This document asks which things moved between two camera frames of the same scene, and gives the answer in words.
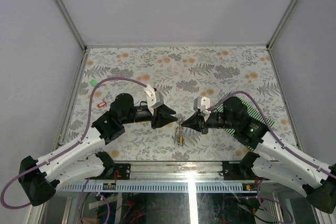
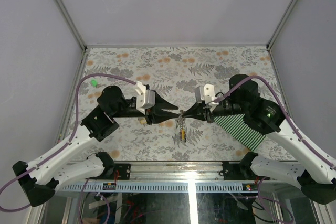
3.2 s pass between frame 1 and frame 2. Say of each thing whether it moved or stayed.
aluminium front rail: stayed
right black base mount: stayed
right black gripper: moved
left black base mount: stayed
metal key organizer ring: moved
